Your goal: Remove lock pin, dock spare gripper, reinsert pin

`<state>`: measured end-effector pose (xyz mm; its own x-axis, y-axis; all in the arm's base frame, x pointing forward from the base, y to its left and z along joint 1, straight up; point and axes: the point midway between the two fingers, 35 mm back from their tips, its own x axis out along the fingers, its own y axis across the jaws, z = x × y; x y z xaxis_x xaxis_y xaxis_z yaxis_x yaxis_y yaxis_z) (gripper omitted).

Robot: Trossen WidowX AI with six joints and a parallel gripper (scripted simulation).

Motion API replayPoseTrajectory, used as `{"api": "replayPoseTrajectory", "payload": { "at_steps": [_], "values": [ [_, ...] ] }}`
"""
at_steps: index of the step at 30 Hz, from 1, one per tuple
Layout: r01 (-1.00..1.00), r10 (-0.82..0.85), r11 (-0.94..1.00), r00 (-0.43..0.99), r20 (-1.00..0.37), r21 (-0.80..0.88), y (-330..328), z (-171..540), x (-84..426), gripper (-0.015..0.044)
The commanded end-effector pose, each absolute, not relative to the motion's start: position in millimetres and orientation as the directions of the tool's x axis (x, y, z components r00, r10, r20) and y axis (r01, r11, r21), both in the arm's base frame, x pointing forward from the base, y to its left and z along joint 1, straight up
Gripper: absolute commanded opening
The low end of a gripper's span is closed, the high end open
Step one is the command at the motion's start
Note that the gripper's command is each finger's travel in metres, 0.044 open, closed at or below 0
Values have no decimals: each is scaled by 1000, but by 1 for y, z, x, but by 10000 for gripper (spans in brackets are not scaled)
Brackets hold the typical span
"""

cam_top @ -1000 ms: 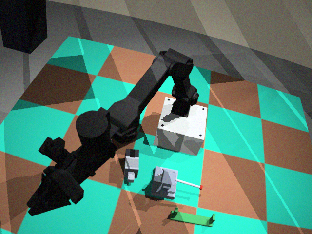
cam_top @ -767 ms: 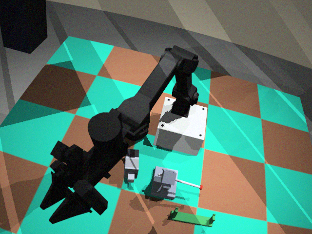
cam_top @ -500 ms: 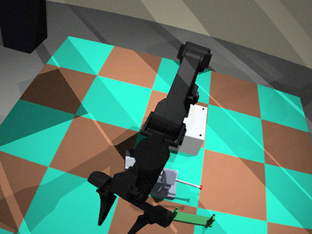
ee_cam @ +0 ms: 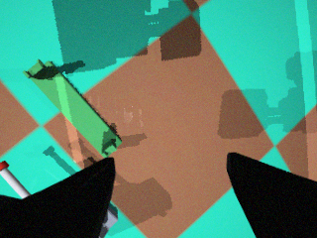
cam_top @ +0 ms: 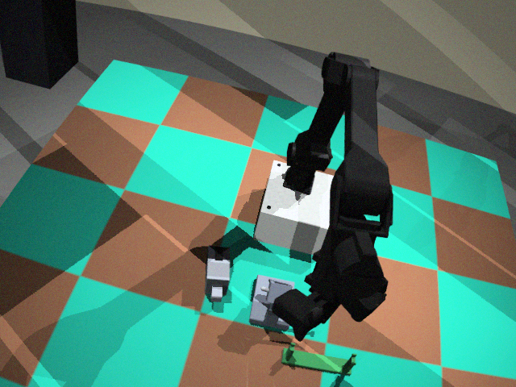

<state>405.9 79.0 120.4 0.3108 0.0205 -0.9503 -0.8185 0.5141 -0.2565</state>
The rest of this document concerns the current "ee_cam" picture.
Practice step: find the grey metal pin with red cap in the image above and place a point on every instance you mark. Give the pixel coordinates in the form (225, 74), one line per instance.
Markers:
(12, 181)

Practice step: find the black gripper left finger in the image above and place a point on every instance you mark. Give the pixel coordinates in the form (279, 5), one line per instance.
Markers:
(74, 207)

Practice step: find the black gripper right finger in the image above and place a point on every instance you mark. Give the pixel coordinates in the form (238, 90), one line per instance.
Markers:
(277, 203)

